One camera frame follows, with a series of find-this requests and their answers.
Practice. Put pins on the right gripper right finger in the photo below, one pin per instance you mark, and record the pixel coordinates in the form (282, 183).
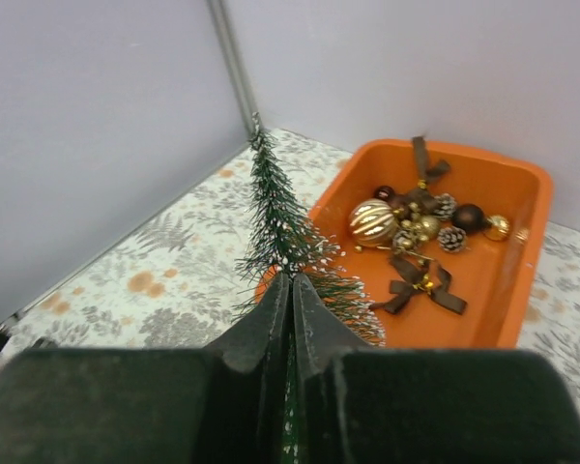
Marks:
(362, 404)

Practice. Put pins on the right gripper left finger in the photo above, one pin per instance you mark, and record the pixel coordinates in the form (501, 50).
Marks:
(222, 403)

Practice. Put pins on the brown ribbon bow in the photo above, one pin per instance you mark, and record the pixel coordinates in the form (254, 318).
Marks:
(426, 277)

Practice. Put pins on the small green christmas tree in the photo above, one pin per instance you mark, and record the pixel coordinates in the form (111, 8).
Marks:
(285, 241)

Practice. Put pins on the orange plastic bin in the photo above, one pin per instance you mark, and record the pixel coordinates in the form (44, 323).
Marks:
(494, 278)

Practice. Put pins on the gold glitter berry sprig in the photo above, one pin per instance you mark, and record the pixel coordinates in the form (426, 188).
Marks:
(415, 230)

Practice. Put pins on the brown ribbon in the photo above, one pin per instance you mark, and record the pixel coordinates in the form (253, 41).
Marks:
(428, 174)

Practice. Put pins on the floral patterned table mat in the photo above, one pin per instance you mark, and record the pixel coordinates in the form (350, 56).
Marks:
(173, 283)

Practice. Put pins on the large gold striped bauble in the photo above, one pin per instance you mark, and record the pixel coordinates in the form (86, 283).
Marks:
(372, 223)

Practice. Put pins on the matte brown bauble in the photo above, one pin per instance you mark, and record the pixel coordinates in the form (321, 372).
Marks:
(400, 205)

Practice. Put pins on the small dark red bauble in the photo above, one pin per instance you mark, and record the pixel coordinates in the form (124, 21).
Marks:
(384, 193)

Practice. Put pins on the dark brown bauble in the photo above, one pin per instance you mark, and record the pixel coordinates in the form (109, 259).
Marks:
(470, 218)

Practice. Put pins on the small gold striped bauble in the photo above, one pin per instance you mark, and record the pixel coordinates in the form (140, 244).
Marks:
(496, 228)

